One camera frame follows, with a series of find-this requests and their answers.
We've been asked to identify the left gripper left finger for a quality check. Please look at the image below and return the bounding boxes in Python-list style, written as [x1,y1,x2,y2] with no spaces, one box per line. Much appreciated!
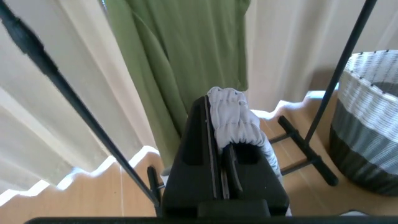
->
[161,95,222,218]

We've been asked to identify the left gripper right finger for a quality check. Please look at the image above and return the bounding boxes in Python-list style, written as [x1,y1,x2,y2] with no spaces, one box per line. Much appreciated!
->
[220,142,290,216]

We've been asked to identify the grey garment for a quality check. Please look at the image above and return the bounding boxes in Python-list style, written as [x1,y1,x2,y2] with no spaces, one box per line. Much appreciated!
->
[206,86,293,217]

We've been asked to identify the green long-sleeved shirt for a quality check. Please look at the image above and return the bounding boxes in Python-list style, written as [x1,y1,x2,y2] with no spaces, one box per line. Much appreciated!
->
[104,0,251,169]

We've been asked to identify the white laundry basket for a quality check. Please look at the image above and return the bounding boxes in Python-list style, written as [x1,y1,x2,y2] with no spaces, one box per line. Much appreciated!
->
[328,49,398,197]

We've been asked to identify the black clothes rack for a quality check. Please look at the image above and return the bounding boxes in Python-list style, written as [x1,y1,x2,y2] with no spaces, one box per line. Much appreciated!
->
[0,0,379,218]

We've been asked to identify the beige curtain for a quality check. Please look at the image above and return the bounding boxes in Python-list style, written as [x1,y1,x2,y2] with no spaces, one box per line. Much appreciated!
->
[0,0,398,198]

